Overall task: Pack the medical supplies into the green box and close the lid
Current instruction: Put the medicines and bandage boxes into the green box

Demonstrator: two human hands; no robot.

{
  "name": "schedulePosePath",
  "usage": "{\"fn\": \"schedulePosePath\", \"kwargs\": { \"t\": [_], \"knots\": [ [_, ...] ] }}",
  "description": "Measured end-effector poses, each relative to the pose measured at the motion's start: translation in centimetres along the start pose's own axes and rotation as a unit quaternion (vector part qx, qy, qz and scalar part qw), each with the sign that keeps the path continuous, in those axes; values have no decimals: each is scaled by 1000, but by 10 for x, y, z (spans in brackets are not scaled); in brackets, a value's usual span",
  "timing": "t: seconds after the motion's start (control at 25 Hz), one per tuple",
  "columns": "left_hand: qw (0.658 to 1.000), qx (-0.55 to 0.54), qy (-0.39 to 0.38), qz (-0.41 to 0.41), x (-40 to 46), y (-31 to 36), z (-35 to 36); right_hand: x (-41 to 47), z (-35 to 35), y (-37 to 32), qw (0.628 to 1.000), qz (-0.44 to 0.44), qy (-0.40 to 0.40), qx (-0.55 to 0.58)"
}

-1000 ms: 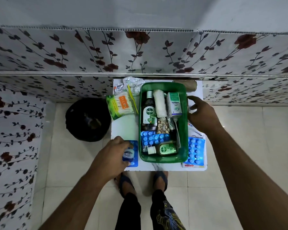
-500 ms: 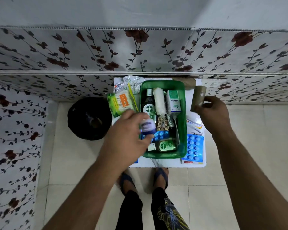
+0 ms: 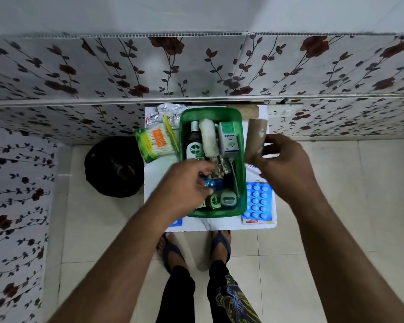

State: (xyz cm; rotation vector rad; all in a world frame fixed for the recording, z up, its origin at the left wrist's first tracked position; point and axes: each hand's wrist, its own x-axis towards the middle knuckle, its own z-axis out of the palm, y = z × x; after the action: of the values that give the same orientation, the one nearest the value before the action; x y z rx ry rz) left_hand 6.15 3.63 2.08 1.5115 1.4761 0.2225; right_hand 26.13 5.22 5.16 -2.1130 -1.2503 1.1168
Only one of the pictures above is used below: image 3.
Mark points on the clear plastic bag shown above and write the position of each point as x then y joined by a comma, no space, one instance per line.
173,112

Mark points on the blue foil tablet strip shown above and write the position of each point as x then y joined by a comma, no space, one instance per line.
217,184

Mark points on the green packet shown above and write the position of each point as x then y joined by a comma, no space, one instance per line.
142,144

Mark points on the person's left forearm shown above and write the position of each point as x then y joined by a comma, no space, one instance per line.
114,265

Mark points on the person's left hand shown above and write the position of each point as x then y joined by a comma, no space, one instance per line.
178,188

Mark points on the white green medicine box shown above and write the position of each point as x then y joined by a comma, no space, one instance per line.
229,139

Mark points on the blue tablet blister pack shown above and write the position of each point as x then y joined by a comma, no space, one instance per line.
176,222
257,203

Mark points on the black printed trousers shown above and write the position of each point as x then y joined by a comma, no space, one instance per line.
180,296

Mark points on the white gauze roll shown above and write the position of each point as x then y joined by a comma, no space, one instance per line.
208,137

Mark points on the black round bin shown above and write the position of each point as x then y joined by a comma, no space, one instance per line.
112,168

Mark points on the cotton swab pack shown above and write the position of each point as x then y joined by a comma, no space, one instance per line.
160,139

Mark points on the green plastic tray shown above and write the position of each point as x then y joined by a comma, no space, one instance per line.
239,198

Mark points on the white small table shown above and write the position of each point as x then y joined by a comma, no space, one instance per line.
222,225

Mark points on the person's left thumb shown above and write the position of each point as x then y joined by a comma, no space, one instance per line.
204,189

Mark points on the dark antiseptic bottle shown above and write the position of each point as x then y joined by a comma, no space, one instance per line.
193,144

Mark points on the person's right forearm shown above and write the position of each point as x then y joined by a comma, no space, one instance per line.
350,262

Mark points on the person's right thumb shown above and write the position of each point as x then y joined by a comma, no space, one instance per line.
261,167

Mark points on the silver blister strip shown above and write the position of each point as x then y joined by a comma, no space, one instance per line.
222,164

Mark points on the person's right hand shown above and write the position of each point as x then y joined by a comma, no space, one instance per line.
289,171

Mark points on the brown crepe bandage roll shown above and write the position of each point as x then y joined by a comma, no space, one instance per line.
244,111
256,136

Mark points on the silver foil packet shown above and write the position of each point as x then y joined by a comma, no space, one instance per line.
153,117

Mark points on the dark blue sandal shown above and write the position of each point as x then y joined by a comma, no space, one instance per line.
170,252
220,245

